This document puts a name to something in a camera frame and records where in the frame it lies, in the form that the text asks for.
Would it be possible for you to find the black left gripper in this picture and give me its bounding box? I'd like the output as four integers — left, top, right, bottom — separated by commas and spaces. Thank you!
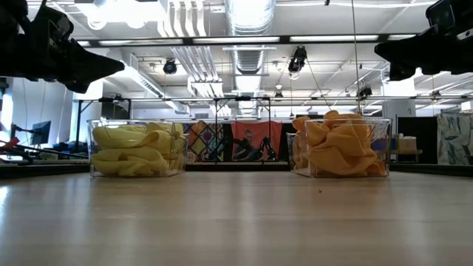
0, 0, 126, 95

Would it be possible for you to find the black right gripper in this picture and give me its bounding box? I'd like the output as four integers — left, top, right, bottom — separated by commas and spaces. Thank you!
374, 21, 473, 82

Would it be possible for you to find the clear plastic basket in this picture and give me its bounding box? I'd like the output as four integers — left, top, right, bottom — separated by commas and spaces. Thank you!
286, 117, 392, 178
85, 117, 188, 177

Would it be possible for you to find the black computer monitor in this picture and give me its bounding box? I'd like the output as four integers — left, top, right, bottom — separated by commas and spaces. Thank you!
30, 120, 52, 146

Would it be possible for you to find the black standing panel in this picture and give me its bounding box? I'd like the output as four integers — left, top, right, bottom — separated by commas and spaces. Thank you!
396, 116, 439, 165

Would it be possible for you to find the cardboard box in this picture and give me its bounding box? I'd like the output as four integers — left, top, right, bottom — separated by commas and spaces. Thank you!
394, 134, 419, 153

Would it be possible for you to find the leaf-print curtain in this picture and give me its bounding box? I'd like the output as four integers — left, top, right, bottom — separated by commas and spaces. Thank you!
437, 112, 473, 166

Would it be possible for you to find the small red object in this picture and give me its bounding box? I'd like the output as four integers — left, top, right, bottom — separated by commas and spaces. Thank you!
0, 136, 20, 151

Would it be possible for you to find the white ceiling conduit bundle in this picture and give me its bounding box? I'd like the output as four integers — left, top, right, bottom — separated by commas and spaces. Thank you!
158, 0, 225, 98

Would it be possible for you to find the colourful patchwork quilt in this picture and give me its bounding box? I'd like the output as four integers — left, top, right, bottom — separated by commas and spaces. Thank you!
183, 120, 225, 163

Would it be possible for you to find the red hanging cloth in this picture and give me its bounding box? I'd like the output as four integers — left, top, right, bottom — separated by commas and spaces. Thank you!
231, 120, 285, 162

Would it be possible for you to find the person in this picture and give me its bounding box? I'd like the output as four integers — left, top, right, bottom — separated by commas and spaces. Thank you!
232, 129, 260, 162

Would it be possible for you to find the black ceiling-mounted camera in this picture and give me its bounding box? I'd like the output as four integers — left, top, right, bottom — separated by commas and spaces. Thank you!
287, 45, 308, 74
163, 58, 178, 75
356, 85, 373, 100

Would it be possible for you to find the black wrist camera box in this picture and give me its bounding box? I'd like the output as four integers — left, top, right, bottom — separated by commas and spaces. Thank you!
424, 0, 473, 30
35, 5, 75, 44

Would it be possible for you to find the white rectangular air duct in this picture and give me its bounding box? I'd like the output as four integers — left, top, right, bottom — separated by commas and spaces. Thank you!
105, 50, 190, 114

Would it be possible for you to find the black diagonal frame strut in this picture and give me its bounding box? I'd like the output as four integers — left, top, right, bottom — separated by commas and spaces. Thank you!
13, 143, 89, 159

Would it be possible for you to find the black metal workstation frame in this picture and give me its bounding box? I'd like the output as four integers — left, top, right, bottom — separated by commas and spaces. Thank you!
72, 95, 473, 163

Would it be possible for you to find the black overhead frame bar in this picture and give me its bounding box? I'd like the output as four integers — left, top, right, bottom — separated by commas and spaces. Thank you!
73, 34, 418, 49

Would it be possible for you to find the silver ventilation duct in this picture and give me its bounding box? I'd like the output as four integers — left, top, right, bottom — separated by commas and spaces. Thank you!
222, 0, 277, 116

